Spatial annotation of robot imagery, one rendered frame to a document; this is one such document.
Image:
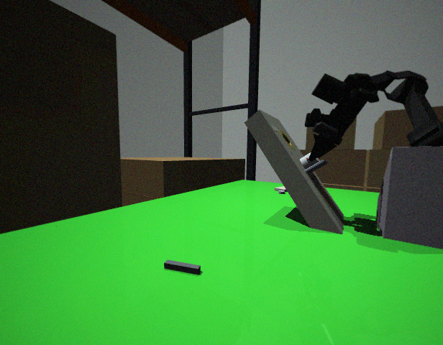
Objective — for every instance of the white cylinder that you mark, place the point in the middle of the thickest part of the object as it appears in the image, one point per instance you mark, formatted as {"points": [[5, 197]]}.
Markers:
{"points": [[306, 163]]}

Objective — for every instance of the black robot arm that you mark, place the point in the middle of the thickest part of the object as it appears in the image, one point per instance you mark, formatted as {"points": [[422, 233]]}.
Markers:
{"points": [[359, 88]]}

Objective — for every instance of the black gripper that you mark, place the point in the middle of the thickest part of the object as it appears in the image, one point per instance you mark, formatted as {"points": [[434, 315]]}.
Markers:
{"points": [[331, 134]]}

